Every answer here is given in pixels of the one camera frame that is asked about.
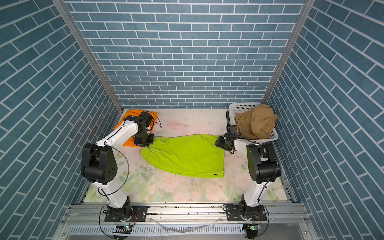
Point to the aluminium corner post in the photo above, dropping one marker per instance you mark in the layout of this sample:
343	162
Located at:
81	41
305	11

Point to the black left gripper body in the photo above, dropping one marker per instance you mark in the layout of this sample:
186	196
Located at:
141	135

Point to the aluminium corner post right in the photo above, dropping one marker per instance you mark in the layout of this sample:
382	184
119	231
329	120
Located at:
305	11

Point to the aluminium front rail frame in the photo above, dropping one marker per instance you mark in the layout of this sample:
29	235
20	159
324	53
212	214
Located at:
285	221

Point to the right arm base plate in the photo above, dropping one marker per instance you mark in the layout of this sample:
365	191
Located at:
244	213

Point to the neon green shorts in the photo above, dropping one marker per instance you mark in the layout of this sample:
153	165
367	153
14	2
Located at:
193	156

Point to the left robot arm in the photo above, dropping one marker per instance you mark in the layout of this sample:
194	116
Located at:
100	167

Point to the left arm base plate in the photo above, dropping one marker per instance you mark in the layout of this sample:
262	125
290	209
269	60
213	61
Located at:
126	214

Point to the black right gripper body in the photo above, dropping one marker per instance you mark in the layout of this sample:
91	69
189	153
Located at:
227	142

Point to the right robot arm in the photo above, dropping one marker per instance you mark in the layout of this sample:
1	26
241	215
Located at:
263	167

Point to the white plastic laundry basket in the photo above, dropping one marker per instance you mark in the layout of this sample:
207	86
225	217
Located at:
244	107

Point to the tan brown shorts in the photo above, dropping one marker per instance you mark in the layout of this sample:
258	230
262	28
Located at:
256	123

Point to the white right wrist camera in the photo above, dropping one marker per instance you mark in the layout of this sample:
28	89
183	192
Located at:
232	132

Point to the aluminium corner post left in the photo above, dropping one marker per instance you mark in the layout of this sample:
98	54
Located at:
81	41

